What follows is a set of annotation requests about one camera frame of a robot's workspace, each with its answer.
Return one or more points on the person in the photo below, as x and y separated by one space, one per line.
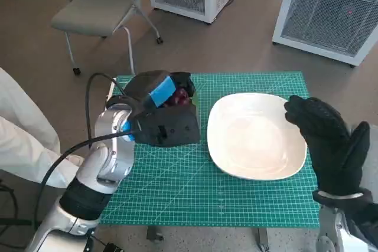
23 131

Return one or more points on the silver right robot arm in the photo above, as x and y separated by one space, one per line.
327 231

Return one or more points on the white cabinet with mesh front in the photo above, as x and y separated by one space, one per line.
325 19

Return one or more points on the grey chair with white frame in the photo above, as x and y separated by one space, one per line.
88 13

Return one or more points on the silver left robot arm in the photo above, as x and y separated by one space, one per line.
112 157

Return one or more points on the metal table bracket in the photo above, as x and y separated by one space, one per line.
155 234
262 238

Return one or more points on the red toy grape bunch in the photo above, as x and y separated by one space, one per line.
180 97

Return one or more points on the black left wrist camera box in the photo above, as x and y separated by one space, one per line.
174 128

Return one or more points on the green cutting mat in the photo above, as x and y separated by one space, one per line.
183 193

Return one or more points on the white rounded square plate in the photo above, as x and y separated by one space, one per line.
254 140

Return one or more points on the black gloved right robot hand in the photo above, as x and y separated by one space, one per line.
327 140

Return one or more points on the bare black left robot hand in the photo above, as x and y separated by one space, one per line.
147 86

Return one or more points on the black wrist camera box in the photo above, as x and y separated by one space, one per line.
364 222
174 128

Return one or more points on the black bar on floor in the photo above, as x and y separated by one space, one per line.
14 222

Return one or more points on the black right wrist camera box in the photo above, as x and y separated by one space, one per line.
364 222

